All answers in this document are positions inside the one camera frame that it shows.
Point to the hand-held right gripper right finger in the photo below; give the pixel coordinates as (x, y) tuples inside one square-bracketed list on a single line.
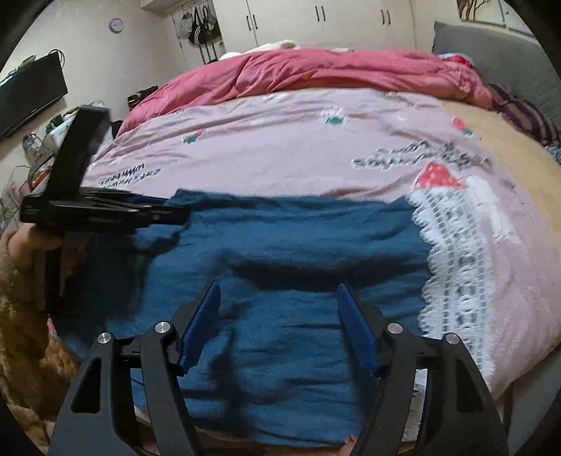
[(355, 329)]

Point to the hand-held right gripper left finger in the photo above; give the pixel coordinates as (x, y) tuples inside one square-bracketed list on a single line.
[(201, 326)]

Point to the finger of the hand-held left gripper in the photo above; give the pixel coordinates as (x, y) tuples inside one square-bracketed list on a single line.
[(168, 215)]

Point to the blue denim pants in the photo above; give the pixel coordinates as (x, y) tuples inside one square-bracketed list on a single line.
[(285, 350)]

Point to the person's left hand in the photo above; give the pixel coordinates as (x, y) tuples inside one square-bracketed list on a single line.
[(22, 245)]

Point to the black television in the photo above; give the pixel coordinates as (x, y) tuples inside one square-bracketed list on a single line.
[(30, 92)]

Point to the pink printed blanket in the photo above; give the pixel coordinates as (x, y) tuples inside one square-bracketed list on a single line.
[(285, 144)]

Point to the black hanging bags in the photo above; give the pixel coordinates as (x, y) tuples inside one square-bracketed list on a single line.
[(201, 26)]

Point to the cream plush cloth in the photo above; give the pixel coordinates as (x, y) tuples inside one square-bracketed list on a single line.
[(271, 46)]

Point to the red duvet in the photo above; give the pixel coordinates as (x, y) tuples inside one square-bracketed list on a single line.
[(307, 70)]

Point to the white wardrobe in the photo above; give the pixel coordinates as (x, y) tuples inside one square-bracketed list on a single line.
[(307, 22)]

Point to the beige bed sheet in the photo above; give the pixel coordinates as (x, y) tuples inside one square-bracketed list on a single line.
[(517, 153)]

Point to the blue patterned cloth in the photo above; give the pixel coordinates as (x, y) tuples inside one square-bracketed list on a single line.
[(554, 154)]

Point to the purple striped pillow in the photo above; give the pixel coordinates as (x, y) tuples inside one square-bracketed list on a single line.
[(526, 114)]

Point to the red patterned pillow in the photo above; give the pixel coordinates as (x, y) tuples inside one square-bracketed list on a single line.
[(456, 60)]

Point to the grey quilted headboard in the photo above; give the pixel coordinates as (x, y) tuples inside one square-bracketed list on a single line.
[(491, 52)]

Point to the round wall clock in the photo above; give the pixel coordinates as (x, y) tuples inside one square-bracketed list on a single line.
[(116, 25)]

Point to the flower wall painting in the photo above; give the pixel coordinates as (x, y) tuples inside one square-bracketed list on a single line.
[(482, 11)]

